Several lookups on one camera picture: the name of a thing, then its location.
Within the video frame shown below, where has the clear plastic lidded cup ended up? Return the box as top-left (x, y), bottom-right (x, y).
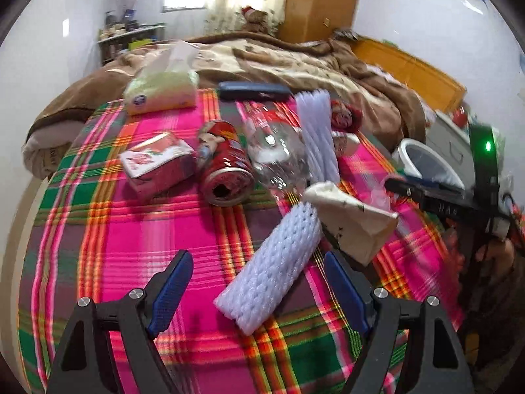
top-left (363, 175), bottom-right (400, 212)

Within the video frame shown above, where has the white paper cup green print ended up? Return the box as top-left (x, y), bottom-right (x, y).
top-left (302, 182), bottom-right (399, 266)

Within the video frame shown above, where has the white trash bin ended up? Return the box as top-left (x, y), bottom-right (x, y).
top-left (392, 138), bottom-right (465, 189)

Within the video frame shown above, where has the right hand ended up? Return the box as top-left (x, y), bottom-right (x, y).
top-left (447, 229), bottom-right (522, 292)

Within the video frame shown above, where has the grey drawer nightstand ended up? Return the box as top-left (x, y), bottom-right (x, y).
top-left (426, 111), bottom-right (475, 188)

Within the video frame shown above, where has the red cup on nightstand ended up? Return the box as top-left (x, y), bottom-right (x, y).
top-left (450, 107), bottom-right (469, 129)

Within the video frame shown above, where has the wooden headboard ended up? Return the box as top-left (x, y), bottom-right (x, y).
top-left (350, 37), bottom-right (466, 113)

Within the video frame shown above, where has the patterned paper cup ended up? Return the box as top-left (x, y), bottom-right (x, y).
top-left (332, 131), bottom-right (360, 158)

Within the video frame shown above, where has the red cartoon can far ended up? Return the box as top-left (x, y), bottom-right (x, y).
top-left (331, 100), bottom-right (363, 133)

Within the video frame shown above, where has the red cartoon can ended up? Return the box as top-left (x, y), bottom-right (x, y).
top-left (197, 120), bottom-right (255, 207)
top-left (331, 100), bottom-right (363, 133)

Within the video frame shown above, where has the short white foam net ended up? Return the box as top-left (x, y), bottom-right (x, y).
top-left (214, 202), bottom-right (322, 336)

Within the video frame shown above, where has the long white foam net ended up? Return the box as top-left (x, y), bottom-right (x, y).
top-left (295, 90), bottom-right (340, 184)

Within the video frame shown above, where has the brown beige bed blanket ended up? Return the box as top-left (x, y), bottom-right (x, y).
top-left (22, 31), bottom-right (428, 180)

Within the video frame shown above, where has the red white carton box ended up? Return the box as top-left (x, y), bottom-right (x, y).
top-left (119, 132), bottom-right (197, 198)

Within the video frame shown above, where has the clear plastic bottle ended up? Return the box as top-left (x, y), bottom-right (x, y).
top-left (240, 101), bottom-right (310, 194)

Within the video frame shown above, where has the plaid pink tablecloth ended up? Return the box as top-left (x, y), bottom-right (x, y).
top-left (18, 87), bottom-right (467, 394)

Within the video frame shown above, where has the red cartoon can near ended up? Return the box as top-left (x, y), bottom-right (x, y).
top-left (197, 120), bottom-right (255, 207)

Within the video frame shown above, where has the orange wooden wardrobe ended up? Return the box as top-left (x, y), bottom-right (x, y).
top-left (277, 0), bottom-right (358, 43)

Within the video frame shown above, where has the dark blue glasses case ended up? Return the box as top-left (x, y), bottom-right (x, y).
top-left (217, 81), bottom-right (292, 102)

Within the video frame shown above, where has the teddy bear santa hat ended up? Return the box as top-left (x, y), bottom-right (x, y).
top-left (241, 6), bottom-right (269, 35)

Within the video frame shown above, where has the green tissue pack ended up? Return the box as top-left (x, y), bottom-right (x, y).
top-left (123, 41), bottom-right (199, 116)

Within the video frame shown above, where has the cluttered wall shelf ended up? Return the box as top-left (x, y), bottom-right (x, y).
top-left (98, 9), bottom-right (165, 65)

